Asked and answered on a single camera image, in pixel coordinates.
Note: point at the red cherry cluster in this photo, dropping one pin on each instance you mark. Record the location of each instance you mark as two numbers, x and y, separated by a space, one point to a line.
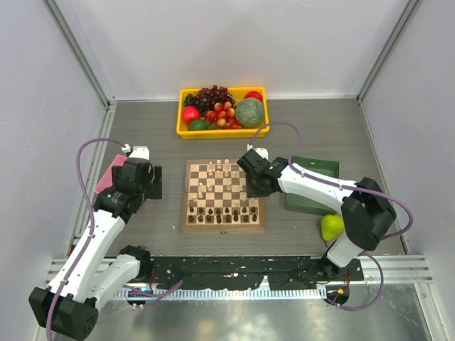
222 116

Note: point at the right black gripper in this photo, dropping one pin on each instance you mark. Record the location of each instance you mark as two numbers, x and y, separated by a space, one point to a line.
252 192

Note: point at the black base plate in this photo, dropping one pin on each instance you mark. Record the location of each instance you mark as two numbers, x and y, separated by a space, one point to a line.
239 273

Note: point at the green melon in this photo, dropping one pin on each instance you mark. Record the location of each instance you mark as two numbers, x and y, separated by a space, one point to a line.
250 113

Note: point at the green tray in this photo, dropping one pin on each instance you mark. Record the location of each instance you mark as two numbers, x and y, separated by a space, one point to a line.
298 203

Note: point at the green pear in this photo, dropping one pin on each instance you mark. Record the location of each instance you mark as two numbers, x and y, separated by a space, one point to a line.
331 226

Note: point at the red tomato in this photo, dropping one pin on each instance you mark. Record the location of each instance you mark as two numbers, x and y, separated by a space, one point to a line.
254 95

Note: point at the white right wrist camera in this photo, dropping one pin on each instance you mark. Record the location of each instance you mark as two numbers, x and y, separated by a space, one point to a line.
259 150

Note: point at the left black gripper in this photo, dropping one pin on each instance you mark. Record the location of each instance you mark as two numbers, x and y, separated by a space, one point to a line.
153 190

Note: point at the wooden chess board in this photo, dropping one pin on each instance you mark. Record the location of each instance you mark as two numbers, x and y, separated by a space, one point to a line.
215 199

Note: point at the yellow plastic fruit bin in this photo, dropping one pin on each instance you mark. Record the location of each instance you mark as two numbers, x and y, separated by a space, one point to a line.
238 93

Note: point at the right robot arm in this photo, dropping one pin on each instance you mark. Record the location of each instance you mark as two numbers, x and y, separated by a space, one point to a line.
367 212

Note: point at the pink plastic box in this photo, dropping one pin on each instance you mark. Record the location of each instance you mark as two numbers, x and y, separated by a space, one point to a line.
106 177

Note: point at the dark grape bunch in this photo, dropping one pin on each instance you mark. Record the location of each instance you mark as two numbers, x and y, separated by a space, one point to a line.
205 98

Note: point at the red apple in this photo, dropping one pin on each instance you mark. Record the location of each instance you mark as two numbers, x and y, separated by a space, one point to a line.
189 114

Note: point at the green lime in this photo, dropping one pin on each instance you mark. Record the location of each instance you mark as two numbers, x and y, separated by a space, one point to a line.
198 125

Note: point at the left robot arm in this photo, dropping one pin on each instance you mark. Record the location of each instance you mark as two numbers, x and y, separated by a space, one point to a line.
71 302

